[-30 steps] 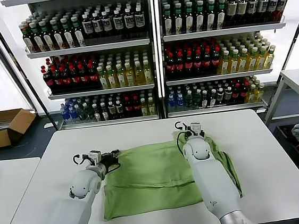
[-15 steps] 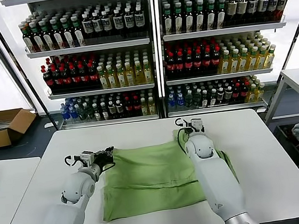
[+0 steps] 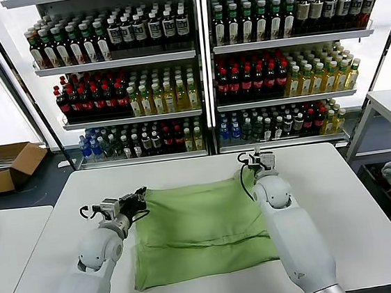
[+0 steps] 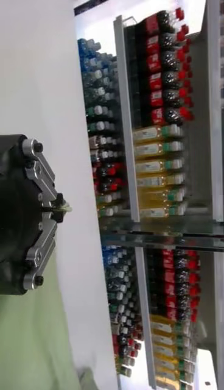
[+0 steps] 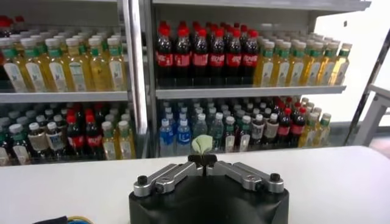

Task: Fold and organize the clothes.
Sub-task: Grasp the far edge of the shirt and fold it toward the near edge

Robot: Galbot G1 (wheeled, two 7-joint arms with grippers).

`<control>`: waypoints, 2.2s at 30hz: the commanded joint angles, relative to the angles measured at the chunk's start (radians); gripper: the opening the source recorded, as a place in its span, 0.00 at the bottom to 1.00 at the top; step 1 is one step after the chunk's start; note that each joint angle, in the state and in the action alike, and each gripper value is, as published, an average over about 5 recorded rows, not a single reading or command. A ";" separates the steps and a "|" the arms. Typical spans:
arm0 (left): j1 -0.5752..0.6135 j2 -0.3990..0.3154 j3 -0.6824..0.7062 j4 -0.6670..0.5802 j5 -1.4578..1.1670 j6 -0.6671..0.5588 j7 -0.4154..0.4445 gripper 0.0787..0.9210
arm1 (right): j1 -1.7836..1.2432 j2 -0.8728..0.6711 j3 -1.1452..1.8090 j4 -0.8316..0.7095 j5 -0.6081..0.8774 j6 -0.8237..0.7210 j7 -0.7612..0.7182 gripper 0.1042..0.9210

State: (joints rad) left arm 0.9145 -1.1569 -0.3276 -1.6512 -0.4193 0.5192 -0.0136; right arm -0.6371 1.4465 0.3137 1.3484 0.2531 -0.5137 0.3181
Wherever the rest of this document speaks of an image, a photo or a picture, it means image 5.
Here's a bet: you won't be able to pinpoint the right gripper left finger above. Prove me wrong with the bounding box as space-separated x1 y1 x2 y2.
133 154 204 198

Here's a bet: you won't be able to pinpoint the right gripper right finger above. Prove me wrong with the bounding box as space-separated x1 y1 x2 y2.
203 154 285 194

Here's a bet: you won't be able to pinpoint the light green polo shirt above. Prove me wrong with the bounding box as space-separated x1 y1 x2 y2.
191 135 214 158

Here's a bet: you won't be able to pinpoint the blue sports drink bottle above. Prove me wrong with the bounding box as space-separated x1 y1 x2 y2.
159 118 174 158
176 118 192 156

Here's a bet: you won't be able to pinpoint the dark drink bottle brown label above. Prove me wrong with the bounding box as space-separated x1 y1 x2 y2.
251 114 264 147
28 122 47 162

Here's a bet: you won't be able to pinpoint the clear green water bottle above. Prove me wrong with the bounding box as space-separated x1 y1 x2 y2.
210 112 225 152
192 113 208 153

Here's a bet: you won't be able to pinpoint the dark drink bottle white label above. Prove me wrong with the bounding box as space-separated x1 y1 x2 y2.
45 121 65 161
264 113 278 145

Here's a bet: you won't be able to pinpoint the cola bottle red cap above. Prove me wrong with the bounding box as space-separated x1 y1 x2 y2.
192 29 210 86
243 29 260 86
225 29 243 86
209 29 226 86
277 108 292 147
291 107 307 147
84 114 103 159
174 27 191 86
155 27 174 86
66 114 85 161

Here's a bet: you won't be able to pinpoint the grey metal shelf rack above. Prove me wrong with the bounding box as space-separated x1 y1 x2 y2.
143 0 372 159
0 0 144 167

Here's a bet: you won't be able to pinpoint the white side table grey legs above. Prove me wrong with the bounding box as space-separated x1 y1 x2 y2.
353 83 390 147

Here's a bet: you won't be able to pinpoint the dark slanted window pole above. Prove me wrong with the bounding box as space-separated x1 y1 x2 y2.
343 29 390 146

